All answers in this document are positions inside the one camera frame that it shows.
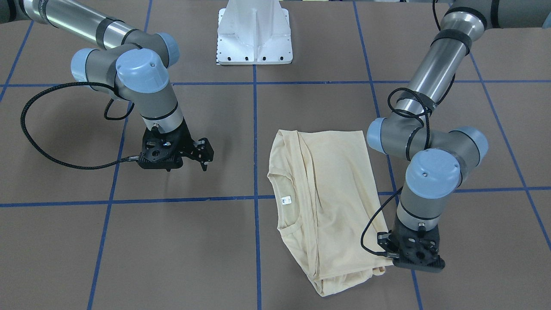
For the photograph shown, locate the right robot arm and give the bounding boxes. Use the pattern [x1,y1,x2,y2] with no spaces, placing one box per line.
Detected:
[1,0,214,171]

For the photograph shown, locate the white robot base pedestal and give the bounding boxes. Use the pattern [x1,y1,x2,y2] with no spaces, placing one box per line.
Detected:
[216,0,293,65]

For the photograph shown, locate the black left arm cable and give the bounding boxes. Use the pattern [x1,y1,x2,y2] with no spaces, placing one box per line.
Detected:
[360,0,457,258]

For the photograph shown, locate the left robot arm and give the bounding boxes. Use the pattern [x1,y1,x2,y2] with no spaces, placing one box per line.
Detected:
[366,0,551,273]

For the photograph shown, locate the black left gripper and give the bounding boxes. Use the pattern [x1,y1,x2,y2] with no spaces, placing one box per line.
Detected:
[377,222,446,273]

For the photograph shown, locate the cream long-sleeve printed shirt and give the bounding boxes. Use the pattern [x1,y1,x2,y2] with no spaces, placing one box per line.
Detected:
[267,130,392,297]

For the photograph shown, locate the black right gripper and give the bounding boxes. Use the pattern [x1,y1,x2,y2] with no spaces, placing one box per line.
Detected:
[138,121,214,171]

